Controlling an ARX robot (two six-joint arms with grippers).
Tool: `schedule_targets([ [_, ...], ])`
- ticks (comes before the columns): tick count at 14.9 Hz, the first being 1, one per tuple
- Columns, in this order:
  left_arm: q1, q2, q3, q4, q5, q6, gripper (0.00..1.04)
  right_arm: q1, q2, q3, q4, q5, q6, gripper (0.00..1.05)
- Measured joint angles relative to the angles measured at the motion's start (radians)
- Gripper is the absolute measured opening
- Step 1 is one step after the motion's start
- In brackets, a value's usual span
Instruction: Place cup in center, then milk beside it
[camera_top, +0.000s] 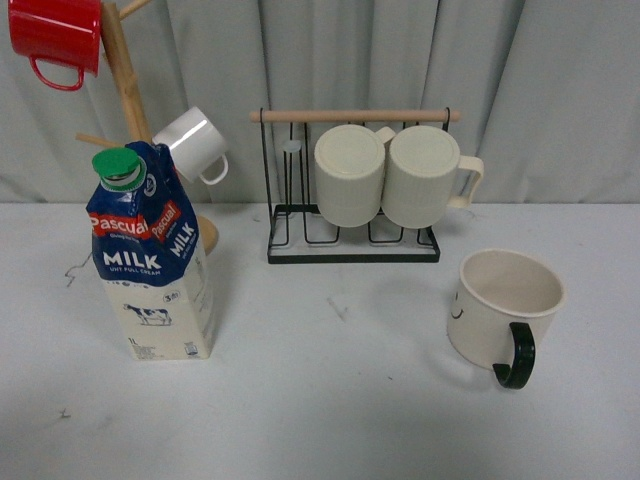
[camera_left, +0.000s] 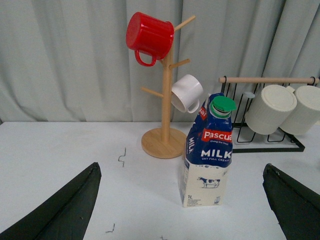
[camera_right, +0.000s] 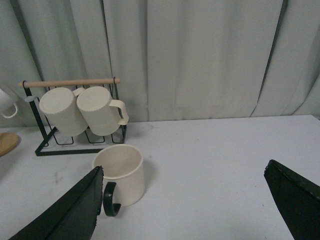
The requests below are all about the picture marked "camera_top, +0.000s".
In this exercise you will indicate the Pascual milk carton green cap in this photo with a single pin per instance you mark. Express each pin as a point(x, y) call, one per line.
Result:
point(148, 252)

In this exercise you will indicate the cream smiley mug black handle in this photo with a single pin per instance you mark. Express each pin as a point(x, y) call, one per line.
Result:
point(503, 305)

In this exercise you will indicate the cream ribbed mug left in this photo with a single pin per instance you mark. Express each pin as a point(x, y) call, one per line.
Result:
point(349, 173)

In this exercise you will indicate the cream ribbed mug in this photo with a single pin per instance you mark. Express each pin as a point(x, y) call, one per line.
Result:
point(420, 175)
point(349, 173)

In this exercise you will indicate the cream ribbed mug right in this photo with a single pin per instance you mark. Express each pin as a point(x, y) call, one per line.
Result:
point(420, 175)

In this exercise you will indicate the white mug on tree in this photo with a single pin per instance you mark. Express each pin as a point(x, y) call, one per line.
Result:
point(197, 147)

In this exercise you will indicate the wooden mug tree stand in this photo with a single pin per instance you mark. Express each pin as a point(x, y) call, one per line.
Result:
point(126, 83)

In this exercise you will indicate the red mug on tree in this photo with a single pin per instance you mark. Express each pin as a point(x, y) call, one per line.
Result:
point(65, 33)

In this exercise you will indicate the black wire cup rack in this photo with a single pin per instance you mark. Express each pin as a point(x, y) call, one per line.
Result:
point(298, 234)

